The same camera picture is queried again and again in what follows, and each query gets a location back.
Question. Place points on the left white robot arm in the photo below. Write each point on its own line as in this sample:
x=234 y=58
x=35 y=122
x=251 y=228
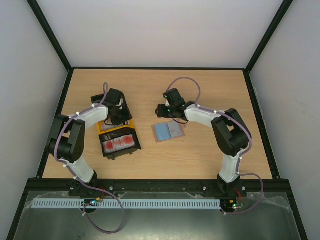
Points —
x=66 y=141

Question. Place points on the black bin with teal cards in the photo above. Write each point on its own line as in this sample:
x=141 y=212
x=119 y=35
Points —
x=96 y=99

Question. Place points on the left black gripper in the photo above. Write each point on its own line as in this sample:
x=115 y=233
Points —
x=128 y=116

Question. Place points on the brown leather card holder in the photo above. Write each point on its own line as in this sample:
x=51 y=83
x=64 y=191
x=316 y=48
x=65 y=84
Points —
x=161 y=132

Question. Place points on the white credit card black stripe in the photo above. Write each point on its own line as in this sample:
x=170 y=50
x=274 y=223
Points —
x=174 y=129

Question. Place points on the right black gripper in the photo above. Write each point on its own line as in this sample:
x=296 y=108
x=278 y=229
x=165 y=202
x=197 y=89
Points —
x=161 y=110

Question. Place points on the black bin with red cards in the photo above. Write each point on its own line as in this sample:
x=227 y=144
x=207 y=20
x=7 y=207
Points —
x=118 y=133

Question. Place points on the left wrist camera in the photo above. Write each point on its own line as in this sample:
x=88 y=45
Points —
x=121 y=102

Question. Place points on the light blue slotted cable duct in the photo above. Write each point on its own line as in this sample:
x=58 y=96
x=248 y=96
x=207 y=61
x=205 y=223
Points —
x=63 y=203

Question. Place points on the black aluminium frame rail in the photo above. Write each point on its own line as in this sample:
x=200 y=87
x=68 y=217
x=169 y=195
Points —
x=205 y=188

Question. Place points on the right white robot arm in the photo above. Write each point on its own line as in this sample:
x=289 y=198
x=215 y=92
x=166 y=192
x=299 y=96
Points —
x=232 y=135

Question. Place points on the yellow bin with white cards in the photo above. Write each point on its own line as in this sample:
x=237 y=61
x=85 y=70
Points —
x=105 y=127

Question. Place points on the red card stack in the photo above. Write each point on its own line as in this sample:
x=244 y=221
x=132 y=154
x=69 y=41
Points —
x=118 y=144

